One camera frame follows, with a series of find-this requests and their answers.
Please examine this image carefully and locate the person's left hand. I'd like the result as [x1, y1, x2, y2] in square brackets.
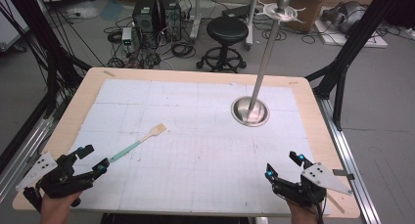
[39, 190, 83, 224]

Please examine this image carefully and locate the white flat board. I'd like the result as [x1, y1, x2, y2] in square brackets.
[313, 19, 390, 49]

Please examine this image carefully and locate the coiled black cable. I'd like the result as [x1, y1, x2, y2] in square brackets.
[170, 41, 197, 60]

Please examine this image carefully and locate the white grid mat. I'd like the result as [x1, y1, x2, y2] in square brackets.
[69, 78, 331, 216]

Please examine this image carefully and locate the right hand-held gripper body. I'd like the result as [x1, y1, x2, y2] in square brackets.
[272, 161, 353, 208]

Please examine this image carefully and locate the metal utensil stand with round base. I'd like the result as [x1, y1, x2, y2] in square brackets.
[230, 0, 307, 128]

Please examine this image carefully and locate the black round stool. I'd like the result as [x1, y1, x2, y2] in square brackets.
[196, 16, 250, 73]

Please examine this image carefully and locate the person's right hand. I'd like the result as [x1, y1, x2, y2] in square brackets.
[286, 198, 325, 224]

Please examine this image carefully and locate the grey bag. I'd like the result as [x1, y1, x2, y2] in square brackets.
[320, 0, 368, 35]

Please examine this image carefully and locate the small grey power supply box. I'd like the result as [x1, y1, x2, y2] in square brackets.
[120, 26, 134, 53]

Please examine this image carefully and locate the thin wooden stick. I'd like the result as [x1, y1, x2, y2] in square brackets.
[326, 192, 346, 215]

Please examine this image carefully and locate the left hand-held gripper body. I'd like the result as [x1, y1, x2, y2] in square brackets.
[15, 152, 96, 212]

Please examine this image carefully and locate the cardboard box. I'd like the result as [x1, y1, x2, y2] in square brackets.
[258, 0, 328, 33]

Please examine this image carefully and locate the aluminium rail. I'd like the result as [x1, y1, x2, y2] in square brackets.
[0, 115, 56, 203]
[315, 96, 382, 224]

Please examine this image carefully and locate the white metal stand post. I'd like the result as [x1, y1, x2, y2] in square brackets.
[244, 0, 262, 52]
[188, 0, 203, 41]

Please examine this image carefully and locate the grey metal bracket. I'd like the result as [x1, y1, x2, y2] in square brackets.
[332, 168, 355, 182]

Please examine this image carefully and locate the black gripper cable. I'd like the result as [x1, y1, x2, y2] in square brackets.
[311, 198, 326, 224]

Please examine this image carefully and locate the black computer tower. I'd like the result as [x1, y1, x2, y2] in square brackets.
[131, 0, 161, 45]
[159, 0, 183, 43]

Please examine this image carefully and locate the black metal frame strut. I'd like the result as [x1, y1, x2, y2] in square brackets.
[3, 0, 93, 117]
[304, 0, 407, 131]

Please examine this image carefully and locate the wooden spatula with green handle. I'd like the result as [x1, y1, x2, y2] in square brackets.
[109, 122, 168, 163]

